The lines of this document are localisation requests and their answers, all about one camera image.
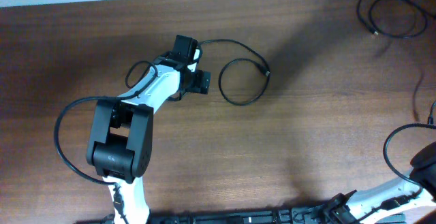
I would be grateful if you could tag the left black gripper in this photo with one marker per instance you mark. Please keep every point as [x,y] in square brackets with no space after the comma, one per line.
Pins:
[201,82]

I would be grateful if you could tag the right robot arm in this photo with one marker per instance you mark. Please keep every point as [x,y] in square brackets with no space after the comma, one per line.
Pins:
[392,197]

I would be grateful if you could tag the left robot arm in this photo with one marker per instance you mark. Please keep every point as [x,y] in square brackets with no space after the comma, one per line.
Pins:
[120,143]

